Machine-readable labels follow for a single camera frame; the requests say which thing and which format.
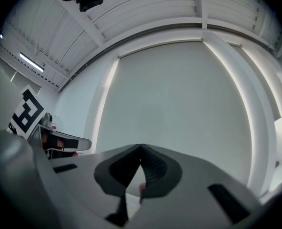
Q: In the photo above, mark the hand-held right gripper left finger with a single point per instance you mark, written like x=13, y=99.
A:
x=83, y=175

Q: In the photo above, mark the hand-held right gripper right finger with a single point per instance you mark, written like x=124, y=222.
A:
x=193, y=175

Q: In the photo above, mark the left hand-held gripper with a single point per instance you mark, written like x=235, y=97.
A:
x=26, y=111

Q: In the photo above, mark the large white roller blind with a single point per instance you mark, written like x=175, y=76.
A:
x=174, y=99

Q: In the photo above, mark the ceiling tube light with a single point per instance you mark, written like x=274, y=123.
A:
x=32, y=62

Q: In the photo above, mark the narrow white roller blind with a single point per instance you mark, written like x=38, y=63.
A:
x=262, y=80

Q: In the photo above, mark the black head camera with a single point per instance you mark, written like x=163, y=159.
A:
x=89, y=0

